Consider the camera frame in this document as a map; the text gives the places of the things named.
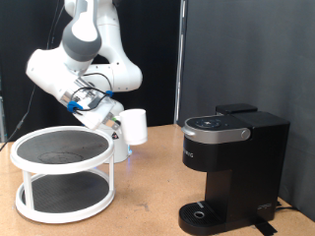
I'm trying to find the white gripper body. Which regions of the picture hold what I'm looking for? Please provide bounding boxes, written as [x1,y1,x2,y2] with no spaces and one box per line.
[72,96,116,131]

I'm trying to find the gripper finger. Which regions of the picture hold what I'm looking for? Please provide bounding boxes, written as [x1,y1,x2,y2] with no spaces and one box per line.
[107,120,122,132]
[103,112,116,126]

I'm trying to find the white mug green taped handle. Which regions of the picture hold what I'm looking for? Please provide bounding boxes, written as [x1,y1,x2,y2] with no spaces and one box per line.
[112,108,149,147]

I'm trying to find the black Keurig coffee machine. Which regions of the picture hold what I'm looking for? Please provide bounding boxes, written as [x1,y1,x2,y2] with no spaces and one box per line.
[177,102,291,236]

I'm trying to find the white two-tier turntable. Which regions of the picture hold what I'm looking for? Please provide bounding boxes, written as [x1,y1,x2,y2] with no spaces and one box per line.
[9,125,116,225]

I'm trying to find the silver vertical pole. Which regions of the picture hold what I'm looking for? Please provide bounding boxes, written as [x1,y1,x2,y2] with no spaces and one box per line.
[173,0,187,125]

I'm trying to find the black tape strip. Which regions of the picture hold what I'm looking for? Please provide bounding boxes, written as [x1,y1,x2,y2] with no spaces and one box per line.
[254,220,279,236]

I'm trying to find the blue cable strap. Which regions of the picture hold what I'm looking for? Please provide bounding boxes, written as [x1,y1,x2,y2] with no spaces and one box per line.
[66,100,84,113]

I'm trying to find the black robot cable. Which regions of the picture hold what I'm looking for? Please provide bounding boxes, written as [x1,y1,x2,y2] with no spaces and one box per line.
[0,0,114,151]

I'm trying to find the grey metal frame post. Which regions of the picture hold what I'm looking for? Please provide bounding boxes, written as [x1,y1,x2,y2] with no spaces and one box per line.
[0,75,7,144]

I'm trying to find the black Keurig power cable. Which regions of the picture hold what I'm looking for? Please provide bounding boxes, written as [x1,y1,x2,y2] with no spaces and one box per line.
[275,201,298,212]

